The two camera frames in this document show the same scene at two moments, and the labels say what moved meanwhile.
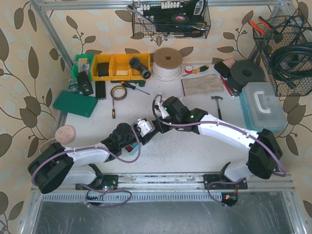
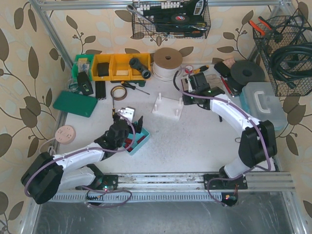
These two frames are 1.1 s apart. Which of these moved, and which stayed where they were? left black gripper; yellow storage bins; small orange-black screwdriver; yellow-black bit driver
Moved: left black gripper
Stayed: small orange-black screwdriver; yellow storage bins; yellow-black bit driver
